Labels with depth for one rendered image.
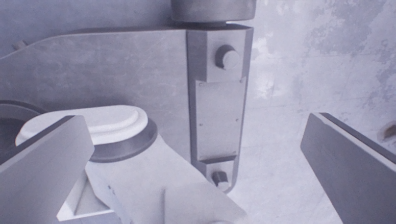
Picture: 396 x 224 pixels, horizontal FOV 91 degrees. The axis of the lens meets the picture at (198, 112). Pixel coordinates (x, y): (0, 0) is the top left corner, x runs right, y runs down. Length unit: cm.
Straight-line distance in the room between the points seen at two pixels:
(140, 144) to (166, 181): 9
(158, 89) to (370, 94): 91
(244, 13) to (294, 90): 46
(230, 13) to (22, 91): 46
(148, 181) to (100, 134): 11
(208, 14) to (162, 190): 33
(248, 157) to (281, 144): 16
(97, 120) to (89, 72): 14
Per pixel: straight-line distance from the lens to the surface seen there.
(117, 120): 36
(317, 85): 90
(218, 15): 43
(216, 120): 52
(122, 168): 34
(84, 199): 50
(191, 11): 45
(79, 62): 48
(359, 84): 104
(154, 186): 30
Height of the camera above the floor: 61
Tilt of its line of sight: 60 degrees down
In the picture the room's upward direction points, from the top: 157 degrees clockwise
